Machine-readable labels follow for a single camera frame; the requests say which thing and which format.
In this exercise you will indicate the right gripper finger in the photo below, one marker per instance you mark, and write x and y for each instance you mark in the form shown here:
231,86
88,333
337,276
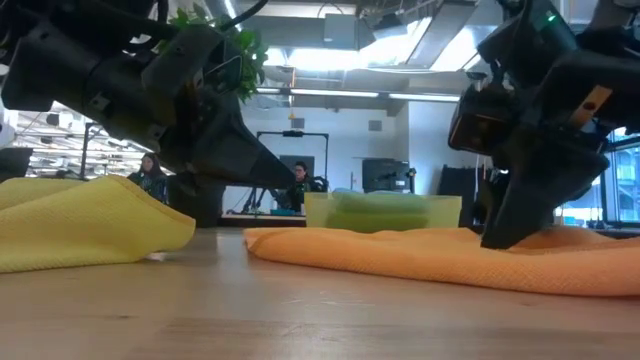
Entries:
540,190

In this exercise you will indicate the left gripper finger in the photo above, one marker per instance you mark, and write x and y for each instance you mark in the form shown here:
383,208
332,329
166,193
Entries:
240,160

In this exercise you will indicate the orange microfiber towel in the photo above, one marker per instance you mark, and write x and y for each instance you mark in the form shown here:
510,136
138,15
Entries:
425,255

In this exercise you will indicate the green microfiber towel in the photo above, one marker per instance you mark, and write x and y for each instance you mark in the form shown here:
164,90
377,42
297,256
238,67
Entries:
380,215

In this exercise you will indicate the yellow microfiber towel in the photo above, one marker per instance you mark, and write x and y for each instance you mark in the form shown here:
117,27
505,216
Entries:
90,225

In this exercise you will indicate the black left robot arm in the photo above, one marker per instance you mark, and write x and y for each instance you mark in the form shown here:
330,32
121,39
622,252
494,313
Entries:
50,70

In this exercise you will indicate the dark rectangular screen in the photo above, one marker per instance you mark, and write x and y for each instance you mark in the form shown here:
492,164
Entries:
287,159

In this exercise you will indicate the green plant in black pot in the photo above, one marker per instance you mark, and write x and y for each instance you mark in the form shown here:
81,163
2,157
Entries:
197,205

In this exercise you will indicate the person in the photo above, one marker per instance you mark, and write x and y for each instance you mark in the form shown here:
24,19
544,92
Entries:
300,187
150,180

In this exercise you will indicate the teal flat item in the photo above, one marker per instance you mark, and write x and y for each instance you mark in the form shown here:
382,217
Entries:
282,212

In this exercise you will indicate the black leaning panel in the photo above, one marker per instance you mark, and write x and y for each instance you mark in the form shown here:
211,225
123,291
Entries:
460,185

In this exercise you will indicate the yellow translucent plastic bin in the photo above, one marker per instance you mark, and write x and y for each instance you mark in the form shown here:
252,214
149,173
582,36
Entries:
445,212

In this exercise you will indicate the black monitor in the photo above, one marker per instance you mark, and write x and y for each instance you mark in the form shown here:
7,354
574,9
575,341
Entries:
387,175

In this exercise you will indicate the black storage bin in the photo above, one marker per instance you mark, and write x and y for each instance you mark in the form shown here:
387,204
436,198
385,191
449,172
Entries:
15,165

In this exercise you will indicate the black aluminium table frame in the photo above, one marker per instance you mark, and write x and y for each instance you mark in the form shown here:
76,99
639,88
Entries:
260,221

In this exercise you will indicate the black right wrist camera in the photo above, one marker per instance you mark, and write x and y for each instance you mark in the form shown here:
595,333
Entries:
480,120

